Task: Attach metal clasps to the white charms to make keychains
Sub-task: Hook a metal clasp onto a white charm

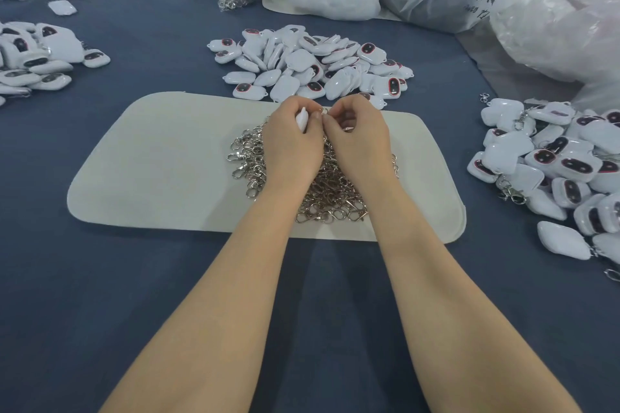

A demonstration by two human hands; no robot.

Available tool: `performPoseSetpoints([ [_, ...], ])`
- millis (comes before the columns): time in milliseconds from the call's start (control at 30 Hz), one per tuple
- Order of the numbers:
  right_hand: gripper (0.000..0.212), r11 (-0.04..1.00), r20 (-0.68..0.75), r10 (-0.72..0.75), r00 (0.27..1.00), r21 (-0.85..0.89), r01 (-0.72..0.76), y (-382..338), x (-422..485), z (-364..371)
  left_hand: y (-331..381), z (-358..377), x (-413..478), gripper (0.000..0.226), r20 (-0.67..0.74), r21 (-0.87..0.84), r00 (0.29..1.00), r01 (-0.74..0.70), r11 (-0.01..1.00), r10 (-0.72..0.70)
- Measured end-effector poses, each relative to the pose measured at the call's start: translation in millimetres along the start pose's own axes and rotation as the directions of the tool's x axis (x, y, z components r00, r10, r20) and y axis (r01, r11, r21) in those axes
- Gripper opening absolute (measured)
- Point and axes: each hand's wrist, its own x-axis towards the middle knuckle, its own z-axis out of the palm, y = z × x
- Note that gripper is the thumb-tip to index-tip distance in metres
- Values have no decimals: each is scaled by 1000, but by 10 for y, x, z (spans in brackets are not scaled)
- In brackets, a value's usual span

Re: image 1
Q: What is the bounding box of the pile of finished fobs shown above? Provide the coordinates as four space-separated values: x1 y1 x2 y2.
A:
466 93 620 281

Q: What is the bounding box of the person's left forearm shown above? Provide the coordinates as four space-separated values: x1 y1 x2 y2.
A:
99 190 311 413

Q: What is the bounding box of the person's right forearm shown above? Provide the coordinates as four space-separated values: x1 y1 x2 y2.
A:
366 183 583 413

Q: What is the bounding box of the cream felt work mat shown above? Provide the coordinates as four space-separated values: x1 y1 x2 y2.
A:
67 91 467 243

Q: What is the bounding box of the pile of metal clasps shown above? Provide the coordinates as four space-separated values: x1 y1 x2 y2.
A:
227 122 399 225

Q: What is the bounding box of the crumpled clear plastic bag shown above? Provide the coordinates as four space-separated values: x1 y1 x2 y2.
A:
489 0 620 111

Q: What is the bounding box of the person's left hand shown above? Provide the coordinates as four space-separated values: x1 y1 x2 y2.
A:
262 96 327 198

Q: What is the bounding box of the person's right hand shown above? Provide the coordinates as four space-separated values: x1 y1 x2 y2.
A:
322 93 399 198

